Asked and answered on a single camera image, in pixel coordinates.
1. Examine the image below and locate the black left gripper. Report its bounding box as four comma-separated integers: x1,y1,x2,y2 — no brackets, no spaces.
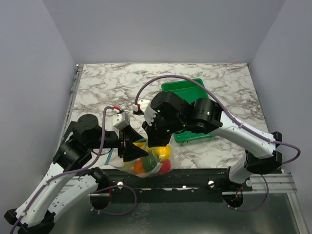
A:
88,124,150,161

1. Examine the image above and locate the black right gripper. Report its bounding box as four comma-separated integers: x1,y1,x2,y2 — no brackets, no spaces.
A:
141,112,185,148

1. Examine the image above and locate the yellow apple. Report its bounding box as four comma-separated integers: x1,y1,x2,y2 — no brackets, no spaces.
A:
152,145,171,162

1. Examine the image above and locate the clear zip top bag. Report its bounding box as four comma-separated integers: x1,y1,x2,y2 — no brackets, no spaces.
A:
104,137,176,178

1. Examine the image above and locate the green avocado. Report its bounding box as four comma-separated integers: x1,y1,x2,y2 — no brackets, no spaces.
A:
142,155,158,172

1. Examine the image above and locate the orange fruit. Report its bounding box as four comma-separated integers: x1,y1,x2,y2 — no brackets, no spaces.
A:
134,160,146,175

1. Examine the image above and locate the red apple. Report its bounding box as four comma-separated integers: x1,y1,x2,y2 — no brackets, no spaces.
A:
158,159,171,174

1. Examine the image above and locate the yellow banana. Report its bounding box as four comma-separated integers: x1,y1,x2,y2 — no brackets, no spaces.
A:
133,142,151,153

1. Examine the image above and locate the yellow orange mango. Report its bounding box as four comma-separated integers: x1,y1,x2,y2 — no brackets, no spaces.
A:
124,159,137,168

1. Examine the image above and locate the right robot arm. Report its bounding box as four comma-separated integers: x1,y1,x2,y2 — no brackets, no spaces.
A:
137,91,282,191

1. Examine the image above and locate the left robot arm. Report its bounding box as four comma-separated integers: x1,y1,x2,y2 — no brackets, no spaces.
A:
4,112,147,234

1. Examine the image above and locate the green plastic tray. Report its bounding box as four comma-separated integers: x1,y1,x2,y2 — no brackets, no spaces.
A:
161,80,214,143

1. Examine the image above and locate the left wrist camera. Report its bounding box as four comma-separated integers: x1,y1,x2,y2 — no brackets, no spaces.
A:
112,112,130,133

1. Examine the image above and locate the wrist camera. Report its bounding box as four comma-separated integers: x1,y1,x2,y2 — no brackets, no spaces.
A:
112,112,130,133
133,99,156,126

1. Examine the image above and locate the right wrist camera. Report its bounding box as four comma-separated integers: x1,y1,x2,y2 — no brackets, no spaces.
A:
133,99,156,126

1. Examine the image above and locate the black mounting rail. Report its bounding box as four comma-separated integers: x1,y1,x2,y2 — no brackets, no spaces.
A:
97,165,254,203

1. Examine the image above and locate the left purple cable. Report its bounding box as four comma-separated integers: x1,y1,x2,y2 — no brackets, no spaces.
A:
9,106,138,234

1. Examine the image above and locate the metal table edge rail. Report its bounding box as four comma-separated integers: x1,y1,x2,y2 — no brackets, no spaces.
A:
54,64,84,154

